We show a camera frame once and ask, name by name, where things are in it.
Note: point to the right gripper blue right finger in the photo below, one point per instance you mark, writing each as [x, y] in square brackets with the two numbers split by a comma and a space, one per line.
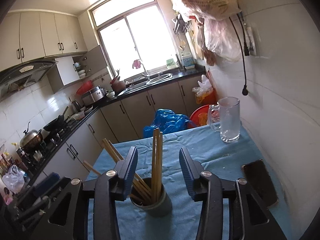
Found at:
[195, 177]

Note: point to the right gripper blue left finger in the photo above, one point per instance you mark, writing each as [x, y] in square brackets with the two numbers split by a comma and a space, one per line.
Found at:
[125, 172]

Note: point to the lower kitchen cabinets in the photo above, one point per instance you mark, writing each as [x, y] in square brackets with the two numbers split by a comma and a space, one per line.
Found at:
[119, 120]

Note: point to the kitchen cabinets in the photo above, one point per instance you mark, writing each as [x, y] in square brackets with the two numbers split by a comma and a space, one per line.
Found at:
[119, 120]
[37, 35]

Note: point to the kitchen faucet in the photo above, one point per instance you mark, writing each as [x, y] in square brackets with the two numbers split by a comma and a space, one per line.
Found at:
[138, 64]

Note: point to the upper kitchen cabinets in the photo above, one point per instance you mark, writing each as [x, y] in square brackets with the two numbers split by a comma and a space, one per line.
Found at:
[37, 35]

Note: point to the dark green utensil cup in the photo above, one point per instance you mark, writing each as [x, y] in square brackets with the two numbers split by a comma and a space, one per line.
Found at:
[141, 197]

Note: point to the blue table cloth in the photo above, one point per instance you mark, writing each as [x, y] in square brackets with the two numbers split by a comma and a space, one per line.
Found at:
[192, 208]

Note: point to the red plastic basin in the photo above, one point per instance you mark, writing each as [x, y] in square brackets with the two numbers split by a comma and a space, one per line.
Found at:
[199, 117]

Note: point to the blue plastic bag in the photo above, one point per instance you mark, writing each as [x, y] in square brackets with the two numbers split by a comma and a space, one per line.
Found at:
[168, 122]

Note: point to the clear glass beer mug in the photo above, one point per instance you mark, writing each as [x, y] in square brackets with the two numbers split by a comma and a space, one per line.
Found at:
[225, 118]

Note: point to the black smartphone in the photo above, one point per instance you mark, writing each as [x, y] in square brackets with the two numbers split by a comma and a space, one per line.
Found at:
[257, 175]

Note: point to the steel kettle pot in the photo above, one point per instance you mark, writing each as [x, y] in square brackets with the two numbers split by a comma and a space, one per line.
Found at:
[31, 140]

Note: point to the orange trash bin with bag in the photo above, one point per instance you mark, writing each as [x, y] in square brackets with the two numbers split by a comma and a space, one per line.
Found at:
[205, 93]

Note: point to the steel rice cooker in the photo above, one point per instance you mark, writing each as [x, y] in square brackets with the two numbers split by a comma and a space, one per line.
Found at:
[93, 95]

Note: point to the black wok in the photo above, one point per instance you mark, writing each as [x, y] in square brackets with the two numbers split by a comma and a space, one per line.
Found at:
[56, 123]

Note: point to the red colander bowl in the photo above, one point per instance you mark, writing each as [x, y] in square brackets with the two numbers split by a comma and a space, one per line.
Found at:
[87, 86]

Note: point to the window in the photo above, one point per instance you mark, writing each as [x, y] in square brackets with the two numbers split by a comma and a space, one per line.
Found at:
[134, 29]

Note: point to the range hood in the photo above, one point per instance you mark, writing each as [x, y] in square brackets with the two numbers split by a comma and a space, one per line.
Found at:
[19, 77]

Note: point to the white plastic bags on wall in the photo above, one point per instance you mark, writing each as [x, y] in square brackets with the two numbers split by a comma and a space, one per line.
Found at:
[215, 38]

